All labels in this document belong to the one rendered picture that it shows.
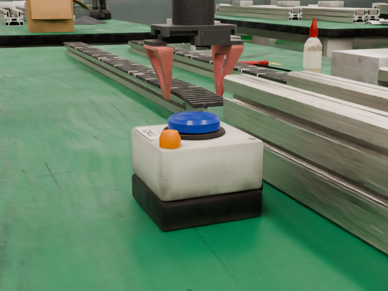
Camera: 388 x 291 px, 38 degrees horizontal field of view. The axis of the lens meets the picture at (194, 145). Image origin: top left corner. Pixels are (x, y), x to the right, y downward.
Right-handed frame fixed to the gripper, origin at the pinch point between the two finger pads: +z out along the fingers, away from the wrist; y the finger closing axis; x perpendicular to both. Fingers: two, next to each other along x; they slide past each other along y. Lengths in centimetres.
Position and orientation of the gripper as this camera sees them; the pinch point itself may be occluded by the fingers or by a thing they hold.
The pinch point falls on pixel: (193, 92)
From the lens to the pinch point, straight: 78.1
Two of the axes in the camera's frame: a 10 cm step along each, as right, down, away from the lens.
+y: 9.3, -1.0, 3.6
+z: 0.0, 9.7, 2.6
